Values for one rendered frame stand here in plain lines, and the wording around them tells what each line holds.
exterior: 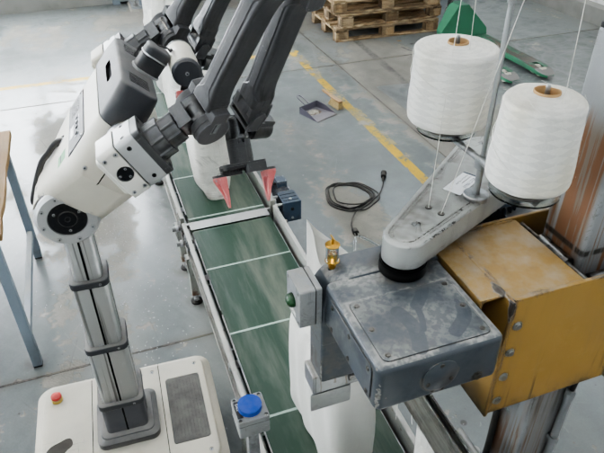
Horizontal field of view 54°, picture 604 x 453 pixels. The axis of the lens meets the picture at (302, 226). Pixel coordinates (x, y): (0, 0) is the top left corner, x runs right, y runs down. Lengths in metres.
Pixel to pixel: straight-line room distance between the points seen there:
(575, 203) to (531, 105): 0.32
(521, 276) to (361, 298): 0.31
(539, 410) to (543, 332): 0.39
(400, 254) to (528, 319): 0.27
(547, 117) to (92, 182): 1.00
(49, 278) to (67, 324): 0.41
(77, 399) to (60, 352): 0.61
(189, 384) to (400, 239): 1.46
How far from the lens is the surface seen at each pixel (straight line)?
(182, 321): 3.02
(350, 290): 1.10
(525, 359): 1.28
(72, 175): 1.50
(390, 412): 2.13
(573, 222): 1.27
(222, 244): 2.83
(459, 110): 1.19
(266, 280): 2.60
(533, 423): 1.64
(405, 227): 1.12
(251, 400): 1.55
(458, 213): 1.19
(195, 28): 1.91
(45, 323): 3.22
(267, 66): 1.26
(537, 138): 0.99
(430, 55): 1.17
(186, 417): 2.30
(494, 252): 1.24
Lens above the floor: 2.06
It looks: 35 degrees down
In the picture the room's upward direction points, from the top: 1 degrees counter-clockwise
